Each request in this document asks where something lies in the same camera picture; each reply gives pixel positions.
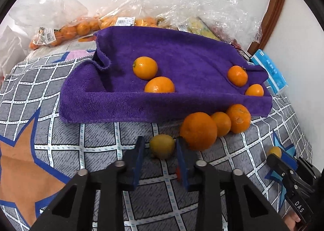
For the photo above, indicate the large orange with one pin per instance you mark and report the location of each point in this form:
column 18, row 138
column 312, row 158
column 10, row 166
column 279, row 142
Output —
column 198, row 131

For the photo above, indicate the brown wooden door frame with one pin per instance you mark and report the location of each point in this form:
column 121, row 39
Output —
column 273, row 13

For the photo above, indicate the clear plastic bags of fruit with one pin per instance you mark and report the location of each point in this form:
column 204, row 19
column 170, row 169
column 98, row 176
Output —
column 177, row 0

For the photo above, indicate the small yellow-green citrus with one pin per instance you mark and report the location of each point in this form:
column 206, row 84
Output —
column 162, row 146

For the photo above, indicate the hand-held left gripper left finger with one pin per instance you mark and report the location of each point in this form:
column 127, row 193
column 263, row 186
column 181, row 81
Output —
column 138, row 160

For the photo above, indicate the white plastic bag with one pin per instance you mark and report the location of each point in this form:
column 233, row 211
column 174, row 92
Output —
column 11, row 46

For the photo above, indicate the grey checked star blanket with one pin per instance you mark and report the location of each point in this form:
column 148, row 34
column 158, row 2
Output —
column 101, row 139

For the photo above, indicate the blue tissue pack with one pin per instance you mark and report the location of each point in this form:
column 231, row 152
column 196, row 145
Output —
column 270, row 71

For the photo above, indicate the purple towel covered tray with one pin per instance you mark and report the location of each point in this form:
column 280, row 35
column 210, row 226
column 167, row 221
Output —
column 189, row 53

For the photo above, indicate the mandarin orange with dark stem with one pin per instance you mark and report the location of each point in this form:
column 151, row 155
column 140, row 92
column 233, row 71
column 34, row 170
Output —
column 237, row 75

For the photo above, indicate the clear bag of oranges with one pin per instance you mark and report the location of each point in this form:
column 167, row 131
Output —
column 146, row 21
column 83, row 27

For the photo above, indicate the yellow fruit in clear wrap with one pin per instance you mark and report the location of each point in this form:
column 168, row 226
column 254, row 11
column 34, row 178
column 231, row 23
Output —
column 200, row 28

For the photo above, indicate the pack of red tomatoes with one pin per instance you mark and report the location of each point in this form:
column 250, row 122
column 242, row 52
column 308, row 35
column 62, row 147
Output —
column 234, row 42

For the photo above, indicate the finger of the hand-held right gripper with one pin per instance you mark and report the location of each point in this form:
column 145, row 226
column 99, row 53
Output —
column 281, row 166
column 289, row 158

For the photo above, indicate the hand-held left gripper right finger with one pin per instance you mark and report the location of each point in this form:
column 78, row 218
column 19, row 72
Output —
column 182, row 162

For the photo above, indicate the person's right hand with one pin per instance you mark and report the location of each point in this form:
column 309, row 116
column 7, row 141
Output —
column 291, row 220

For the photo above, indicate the small orange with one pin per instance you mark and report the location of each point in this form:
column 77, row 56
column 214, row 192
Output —
column 145, row 67
column 254, row 90
column 224, row 124
column 159, row 84
column 275, row 150

